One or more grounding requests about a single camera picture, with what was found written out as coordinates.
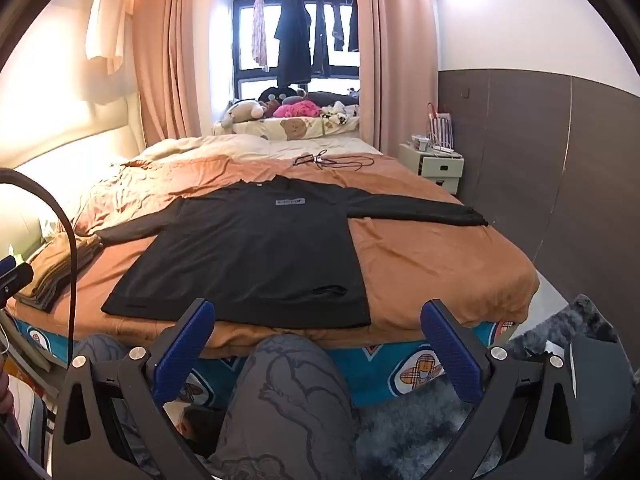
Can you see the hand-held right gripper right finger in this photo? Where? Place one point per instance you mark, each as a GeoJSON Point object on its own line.
{"type": "Point", "coordinates": [452, 355]}

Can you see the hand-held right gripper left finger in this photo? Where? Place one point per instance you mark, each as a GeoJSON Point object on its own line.
{"type": "Point", "coordinates": [185, 355]}

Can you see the black long-sleeve shirt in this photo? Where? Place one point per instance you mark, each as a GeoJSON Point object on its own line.
{"type": "Point", "coordinates": [250, 260]}

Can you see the stack of folded clothes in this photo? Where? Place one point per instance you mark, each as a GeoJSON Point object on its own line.
{"type": "Point", "coordinates": [55, 270]}

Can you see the person's leg grey printed pants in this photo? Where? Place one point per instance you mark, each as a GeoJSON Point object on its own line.
{"type": "Point", "coordinates": [285, 400]}
{"type": "Point", "coordinates": [100, 346]}

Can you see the grey shaggy rug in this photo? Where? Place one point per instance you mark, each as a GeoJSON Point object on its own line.
{"type": "Point", "coordinates": [400, 435]}

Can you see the orange blanket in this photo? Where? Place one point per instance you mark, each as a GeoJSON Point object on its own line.
{"type": "Point", "coordinates": [425, 260]}

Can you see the white nightstand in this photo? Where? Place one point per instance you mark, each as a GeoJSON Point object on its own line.
{"type": "Point", "coordinates": [440, 167]}

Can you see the white power strip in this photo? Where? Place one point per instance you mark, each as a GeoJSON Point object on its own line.
{"type": "Point", "coordinates": [441, 150]}

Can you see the cream duvet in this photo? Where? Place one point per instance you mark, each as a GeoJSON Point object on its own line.
{"type": "Point", "coordinates": [225, 147]}

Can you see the clear plastic container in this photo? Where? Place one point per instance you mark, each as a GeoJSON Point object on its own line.
{"type": "Point", "coordinates": [419, 142]}

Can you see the striped paper bag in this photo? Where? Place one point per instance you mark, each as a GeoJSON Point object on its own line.
{"type": "Point", "coordinates": [442, 130]}

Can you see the black eyeglasses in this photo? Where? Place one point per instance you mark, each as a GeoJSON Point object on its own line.
{"type": "Point", "coordinates": [302, 160]}

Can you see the grey white plush toy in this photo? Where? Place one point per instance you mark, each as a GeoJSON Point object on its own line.
{"type": "Point", "coordinates": [245, 110]}

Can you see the bear print pillow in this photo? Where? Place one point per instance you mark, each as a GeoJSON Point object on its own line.
{"type": "Point", "coordinates": [310, 127]}

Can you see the black white print plush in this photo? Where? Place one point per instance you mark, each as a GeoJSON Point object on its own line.
{"type": "Point", "coordinates": [337, 115]}

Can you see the pink curtain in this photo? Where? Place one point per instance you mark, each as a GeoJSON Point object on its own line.
{"type": "Point", "coordinates": [400, 60]}
{"type": "Point", "coordinates": [170, 60]}

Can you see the pink plush toy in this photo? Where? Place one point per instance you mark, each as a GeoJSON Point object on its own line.
{"type": "Point", "coordinates": [297, 110]}

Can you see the white hanging shirt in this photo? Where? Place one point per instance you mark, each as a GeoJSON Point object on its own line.
{"type": "Point", "coordinates": [105, 20]}

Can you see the black plush toy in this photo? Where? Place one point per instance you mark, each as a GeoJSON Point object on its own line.
{"type": "Point", "coordinates": [280, 94]}

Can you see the dark grey cushion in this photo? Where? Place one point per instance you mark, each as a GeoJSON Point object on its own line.
{"type": "Point", "coordinates": [330, 97]}

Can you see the floral hanging garment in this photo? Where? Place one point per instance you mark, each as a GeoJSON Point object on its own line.
{"type": "Point", "coordinates": [259, 35]}

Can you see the black hanging coat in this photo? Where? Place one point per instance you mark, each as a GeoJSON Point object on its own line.
{"type": "Point", "coordinates": [292, 40]}

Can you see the long dark hanging garment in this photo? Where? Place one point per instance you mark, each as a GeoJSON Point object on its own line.
{"type": "Point", "coordinates": [321, 40]}

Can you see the short black hanging garment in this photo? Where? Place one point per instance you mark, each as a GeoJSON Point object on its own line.
{"type": "Point", "coordinates": [354, 25]}

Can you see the short grey hanging garment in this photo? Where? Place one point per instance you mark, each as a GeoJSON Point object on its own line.
{"type": "Point", "coordinates": [338, 25]}

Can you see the black frame window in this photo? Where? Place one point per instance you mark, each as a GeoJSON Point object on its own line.
{"type": "Point", "coordinates": [245, 35]}

